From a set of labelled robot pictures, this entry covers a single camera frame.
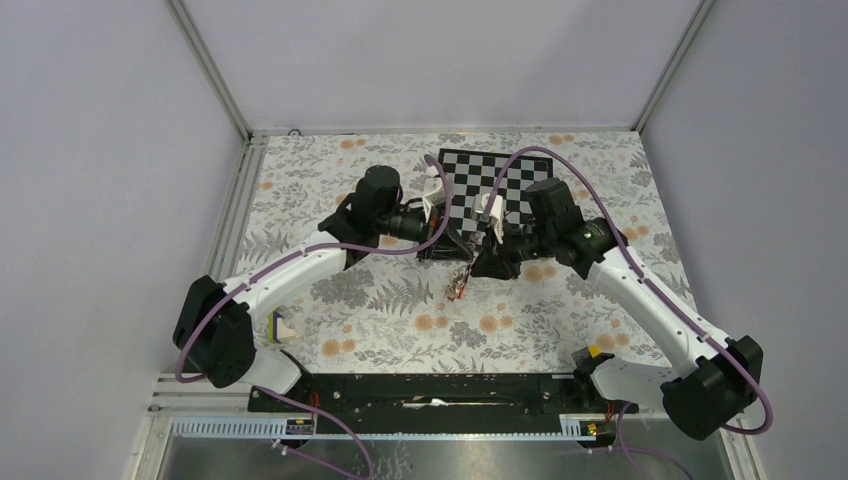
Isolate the black white checkerboard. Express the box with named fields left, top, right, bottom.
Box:
left=437, top=148, right=553, bottom=240

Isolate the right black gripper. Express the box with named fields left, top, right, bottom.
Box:
left=470, top=217, right=556, bottom=282

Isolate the floral patterned mat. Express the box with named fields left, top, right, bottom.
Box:
left=234, top=132, right=692, bottom=373

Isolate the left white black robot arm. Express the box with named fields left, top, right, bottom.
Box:
left=173, top=155, right=452, bottom=411

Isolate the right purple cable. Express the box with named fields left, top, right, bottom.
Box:
left=483, top=145, right=775, bottom=480

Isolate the purple cable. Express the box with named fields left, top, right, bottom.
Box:
left=483, top=145, right=775, bottom=480
left=173, top=154, right=456, bottom=480

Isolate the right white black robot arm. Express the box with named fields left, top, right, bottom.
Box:
left=471, top=178, right=764, bottom=440

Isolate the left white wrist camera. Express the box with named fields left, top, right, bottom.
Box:
left=421, top=165, right=452, bottom=223

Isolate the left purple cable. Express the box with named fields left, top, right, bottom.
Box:
left=173, top=154, right=456, bottom=480

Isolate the green white small block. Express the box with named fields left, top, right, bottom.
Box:
left=266, top=308, right=300, bottom=344

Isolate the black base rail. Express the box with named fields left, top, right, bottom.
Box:
left=248, top=373, right=625, bottom=436

